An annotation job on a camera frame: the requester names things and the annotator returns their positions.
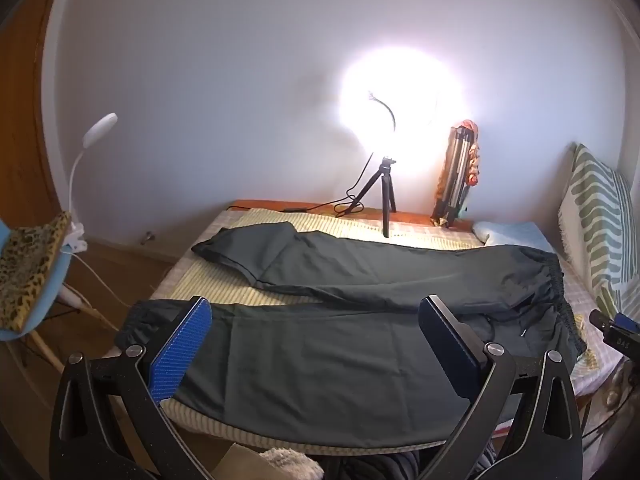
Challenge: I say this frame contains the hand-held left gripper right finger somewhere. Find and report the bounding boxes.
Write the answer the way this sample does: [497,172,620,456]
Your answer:
[419,296,584,480]

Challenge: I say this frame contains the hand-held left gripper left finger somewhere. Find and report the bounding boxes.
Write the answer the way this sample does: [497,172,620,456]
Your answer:
[50,296,213,480]

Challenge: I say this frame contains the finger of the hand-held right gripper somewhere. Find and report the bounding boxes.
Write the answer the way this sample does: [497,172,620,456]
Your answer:
[589,310,640,361]

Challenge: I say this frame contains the dark grey pants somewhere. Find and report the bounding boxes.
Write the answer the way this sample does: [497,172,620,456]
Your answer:
[114,221,588,448]

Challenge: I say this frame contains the bed with checked sheet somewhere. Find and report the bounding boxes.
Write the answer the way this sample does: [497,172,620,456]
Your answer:
[227,200,633,413]

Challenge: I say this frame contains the striped yellow bed mat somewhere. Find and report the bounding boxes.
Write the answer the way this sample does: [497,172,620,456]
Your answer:
[150,207,486,456]

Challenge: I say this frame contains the green patterned pillow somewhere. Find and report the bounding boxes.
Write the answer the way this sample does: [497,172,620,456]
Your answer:
[557,142,637,322]

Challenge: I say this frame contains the brown cardboard piece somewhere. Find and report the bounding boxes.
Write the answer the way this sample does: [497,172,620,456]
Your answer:
[209,442,271,480]

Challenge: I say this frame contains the light blue blanket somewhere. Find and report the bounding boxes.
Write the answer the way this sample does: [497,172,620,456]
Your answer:
[472,220,545,249]

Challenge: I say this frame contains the person's dark striped clothing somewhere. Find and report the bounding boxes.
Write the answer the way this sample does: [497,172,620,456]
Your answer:
[320,439,507,480]

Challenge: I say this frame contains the white fluffy cloth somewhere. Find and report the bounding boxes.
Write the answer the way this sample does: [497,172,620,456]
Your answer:
[259,448,326,480]

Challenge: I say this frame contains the small black tripod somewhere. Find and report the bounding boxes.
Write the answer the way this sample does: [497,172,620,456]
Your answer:
[345,157,399,238]

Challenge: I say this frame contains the folded metal tripod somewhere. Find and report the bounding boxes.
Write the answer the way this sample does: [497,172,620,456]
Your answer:
[431,125,476,228]

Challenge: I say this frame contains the orange patterned cloth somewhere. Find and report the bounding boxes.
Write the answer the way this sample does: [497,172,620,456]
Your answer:
[457,119,484,188]

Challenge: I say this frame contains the white clip lamp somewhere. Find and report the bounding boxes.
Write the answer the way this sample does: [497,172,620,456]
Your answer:
[60,112,119,257]

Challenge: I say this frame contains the wooden door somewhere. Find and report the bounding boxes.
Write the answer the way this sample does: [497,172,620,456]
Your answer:
[0,0,68,226]

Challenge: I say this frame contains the white lamp cable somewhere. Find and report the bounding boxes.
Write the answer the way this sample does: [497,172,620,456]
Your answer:
[59,250,132,311]

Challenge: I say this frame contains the thin black cable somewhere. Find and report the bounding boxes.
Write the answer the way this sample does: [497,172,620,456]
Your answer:
[232,155,376,217]

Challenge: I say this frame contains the bright ring light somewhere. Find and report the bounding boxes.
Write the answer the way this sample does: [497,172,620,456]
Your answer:
[339,40,476,161]

